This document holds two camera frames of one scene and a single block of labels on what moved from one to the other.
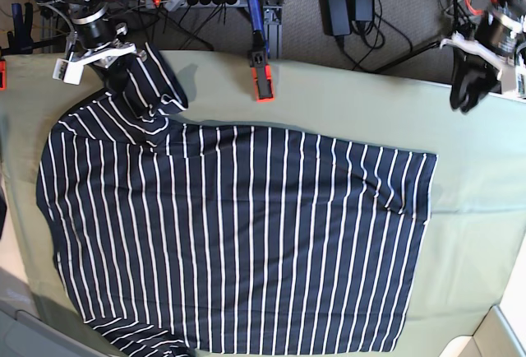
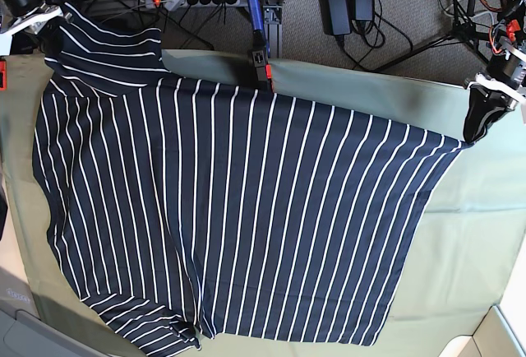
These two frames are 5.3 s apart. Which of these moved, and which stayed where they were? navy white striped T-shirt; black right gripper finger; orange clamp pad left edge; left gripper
Moved: left gripper; black right gripper finger; navy white striped T-shirt
Stayed: orange clamp pad left edge
